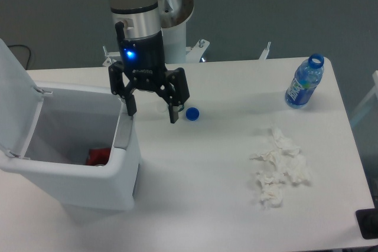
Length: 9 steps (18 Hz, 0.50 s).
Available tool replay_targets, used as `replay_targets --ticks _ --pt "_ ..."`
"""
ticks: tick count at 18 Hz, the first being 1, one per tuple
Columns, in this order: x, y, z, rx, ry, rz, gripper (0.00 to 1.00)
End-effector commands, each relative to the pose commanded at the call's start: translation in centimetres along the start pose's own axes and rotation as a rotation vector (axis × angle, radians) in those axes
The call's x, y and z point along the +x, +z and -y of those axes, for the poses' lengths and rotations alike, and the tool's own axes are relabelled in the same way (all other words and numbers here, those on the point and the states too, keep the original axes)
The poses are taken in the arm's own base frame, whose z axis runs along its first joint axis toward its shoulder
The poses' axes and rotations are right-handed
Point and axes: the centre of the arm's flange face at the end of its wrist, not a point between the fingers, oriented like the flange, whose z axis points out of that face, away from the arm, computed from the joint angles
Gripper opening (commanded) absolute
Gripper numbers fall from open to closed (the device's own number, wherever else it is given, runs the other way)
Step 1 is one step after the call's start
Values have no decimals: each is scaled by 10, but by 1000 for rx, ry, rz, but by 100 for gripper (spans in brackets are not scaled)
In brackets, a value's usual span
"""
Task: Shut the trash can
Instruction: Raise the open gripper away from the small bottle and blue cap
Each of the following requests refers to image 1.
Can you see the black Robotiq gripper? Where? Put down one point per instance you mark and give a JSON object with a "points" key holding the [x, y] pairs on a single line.
{"points": [[143, 63]]}

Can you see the white trash can lid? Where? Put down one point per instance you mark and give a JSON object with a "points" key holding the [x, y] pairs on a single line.
{"points": [[24, 110]]}

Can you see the white bottle cap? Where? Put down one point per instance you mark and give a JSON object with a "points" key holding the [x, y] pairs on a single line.
{"points": [[162, 108]]}

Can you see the blue bottle cap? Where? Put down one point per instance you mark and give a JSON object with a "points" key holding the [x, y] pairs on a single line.
{"points": [[192, 113]]}

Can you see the white trash can body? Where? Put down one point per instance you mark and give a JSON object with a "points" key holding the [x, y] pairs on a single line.
{"points": [[81, 118]]}

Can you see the clear small water bottle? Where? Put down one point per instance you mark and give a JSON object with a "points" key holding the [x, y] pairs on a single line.
{"points": [[181, 108]]}

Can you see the red crumpled wrapper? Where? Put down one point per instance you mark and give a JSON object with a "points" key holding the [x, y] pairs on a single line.
{"points": [[98, 157]]}

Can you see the crumpled white tissue pile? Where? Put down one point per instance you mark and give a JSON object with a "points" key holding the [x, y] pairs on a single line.
{"points": [[287, 166]]}

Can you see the blue drink bottle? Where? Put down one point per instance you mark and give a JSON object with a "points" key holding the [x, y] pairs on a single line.
{"points": [[306, 79]]}

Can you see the black device at table edge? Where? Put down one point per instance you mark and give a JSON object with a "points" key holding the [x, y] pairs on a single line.
{"points": [[367, 221]]}

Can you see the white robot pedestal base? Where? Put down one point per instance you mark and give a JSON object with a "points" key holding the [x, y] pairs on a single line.
{"points": [[144, 18]]}

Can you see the white frame at right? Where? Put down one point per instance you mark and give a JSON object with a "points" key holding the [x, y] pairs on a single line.
{"points": [[365, 105]]}

